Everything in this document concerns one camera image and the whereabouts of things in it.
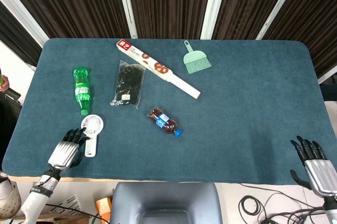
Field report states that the green plastic soda bottle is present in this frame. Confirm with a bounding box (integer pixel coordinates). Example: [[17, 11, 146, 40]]
[[73, 66, 93, 116]]

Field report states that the black office chair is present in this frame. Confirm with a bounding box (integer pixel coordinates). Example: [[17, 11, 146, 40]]
[[0, 88, 23, 156]]

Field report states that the black cable coil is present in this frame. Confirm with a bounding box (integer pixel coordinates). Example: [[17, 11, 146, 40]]
[[239, 192, 332, 224]]

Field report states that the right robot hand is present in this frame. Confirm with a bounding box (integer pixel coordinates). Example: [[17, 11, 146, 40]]
[[290, 135, 337, 198]]

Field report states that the cardboard box with label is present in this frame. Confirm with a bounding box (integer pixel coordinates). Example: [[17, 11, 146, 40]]
[[38, 193, 92, 224]]

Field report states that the white handheld fan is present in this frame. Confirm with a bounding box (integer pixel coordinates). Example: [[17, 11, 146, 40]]
[[80, 114, 105, 158]]

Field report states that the black item in clear bag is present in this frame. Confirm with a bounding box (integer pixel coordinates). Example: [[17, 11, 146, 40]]
[[110, 60, 147, 110]]

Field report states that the blue table mat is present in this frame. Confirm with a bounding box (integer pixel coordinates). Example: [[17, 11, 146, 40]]
[[1, 37, 335, 186]]

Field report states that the orange box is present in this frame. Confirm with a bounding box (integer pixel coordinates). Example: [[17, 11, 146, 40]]
[[95, 197, 113, 221]]

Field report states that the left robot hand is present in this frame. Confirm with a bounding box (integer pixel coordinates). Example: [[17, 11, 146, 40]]
[[47, 128, 91, 170]]

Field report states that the dark slatted partition screen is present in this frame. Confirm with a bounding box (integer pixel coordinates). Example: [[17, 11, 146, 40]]
[[0, 0, 337, 82]]

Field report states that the mint green dustpan brush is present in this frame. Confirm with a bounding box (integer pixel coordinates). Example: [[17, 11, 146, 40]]
[[183, 40, 212, 74]]

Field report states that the small cola bottle blue cap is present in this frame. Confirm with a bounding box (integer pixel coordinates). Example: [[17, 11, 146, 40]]
[[147, 107, 183, 139]]

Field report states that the long white wrap box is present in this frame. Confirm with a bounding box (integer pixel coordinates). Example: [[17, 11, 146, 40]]
[[115, 38, 202, 101]]

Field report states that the grey clog shoe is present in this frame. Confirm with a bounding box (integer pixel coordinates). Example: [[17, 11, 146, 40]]
[[0, 170, 22, 219]]

